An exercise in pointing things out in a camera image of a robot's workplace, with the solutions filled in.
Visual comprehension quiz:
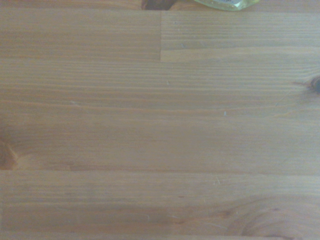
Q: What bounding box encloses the clear yellow sanitizer pump bottle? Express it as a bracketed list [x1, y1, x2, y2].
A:
[194, 0, 260, 12]

